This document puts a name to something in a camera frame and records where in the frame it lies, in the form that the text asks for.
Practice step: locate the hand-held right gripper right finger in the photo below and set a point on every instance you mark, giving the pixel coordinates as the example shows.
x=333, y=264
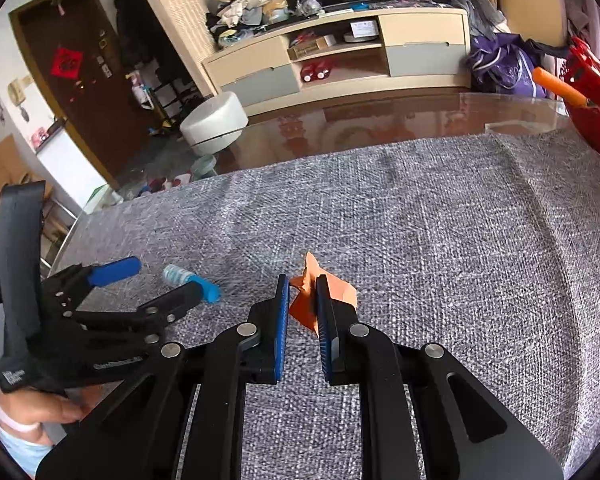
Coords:
x=323, y=332

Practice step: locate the red diamond paper decoration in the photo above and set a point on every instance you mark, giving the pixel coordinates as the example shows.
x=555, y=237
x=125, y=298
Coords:
x=66, y=63

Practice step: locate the white round stool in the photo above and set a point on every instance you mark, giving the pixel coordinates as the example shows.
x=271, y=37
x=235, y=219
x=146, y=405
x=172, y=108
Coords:
x=212, y=122

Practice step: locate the orange paper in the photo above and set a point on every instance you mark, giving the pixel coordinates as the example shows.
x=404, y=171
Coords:
x=341, y=291

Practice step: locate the purple bag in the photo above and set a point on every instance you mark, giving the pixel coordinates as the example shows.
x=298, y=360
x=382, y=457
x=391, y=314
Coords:
x=505, y=67

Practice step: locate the pile of clothes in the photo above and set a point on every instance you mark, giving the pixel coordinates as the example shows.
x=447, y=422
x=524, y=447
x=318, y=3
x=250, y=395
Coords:
x=245, y=10

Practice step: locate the white low cabinet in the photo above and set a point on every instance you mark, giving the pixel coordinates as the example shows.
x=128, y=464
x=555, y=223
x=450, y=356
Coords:
x=72, y=170

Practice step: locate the small clear bottle blue cap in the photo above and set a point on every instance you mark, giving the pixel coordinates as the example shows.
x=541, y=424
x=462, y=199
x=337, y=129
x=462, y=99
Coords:
x=177, y=275

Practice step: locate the person's left hand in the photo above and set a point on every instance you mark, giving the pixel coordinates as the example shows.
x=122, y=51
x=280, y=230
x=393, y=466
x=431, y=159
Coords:
x=40, y=410

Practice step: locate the pale green bowl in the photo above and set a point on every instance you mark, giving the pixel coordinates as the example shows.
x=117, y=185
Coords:
x=203, y=166

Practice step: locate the small cardboard box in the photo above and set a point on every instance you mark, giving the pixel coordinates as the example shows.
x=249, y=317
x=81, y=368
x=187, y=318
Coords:
x=307, y=49

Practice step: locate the shoe rack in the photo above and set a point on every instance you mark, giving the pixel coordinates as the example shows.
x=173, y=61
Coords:
x=167, y=97

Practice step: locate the red bottles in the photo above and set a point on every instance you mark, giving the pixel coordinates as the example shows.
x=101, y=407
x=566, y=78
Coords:
x=316, y=71

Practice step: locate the beige television cabinet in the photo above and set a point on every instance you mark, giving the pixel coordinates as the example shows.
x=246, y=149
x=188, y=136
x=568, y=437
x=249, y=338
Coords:
x=420, y=67

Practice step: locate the pink curtain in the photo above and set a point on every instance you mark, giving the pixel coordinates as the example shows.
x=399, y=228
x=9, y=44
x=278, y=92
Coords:
x=587, y=15

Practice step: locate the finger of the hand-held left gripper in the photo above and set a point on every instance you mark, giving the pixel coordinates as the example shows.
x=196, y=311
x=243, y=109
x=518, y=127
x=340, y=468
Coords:
x=114, y=270
x=172, y=305

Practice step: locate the white round device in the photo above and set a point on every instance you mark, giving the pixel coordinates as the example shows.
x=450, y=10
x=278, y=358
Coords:
x=361, y=31

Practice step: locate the tall cardboard box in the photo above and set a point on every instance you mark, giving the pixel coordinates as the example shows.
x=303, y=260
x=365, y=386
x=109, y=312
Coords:
x=525, y=0

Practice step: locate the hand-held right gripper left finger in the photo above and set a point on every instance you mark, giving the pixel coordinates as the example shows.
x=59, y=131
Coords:
x=280, y=332

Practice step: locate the crumpled silver bag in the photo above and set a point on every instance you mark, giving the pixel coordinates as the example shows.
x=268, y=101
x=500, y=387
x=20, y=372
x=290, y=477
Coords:
x=310, y=6

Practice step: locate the beige woven screen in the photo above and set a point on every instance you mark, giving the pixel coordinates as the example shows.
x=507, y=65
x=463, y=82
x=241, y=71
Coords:
x=180, y=20

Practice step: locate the grey garment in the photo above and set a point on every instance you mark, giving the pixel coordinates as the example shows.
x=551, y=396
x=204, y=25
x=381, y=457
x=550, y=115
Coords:
x=467, y=2

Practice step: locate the dark hanging coats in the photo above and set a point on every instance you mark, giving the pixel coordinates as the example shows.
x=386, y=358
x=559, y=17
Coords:
x=135, y=15

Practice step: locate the orange stick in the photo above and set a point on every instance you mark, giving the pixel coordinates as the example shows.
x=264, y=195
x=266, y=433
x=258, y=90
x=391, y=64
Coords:
x=555, y=82

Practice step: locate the brown door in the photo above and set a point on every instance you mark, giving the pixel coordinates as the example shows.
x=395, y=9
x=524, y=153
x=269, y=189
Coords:
x=80, y=125

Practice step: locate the red plastic basket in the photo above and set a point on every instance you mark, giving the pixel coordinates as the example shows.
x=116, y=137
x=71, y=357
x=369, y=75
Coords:
x=597, y=125

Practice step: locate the grey woven tablecloth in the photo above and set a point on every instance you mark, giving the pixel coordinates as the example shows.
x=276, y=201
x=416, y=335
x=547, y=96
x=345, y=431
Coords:
x=430, y=240

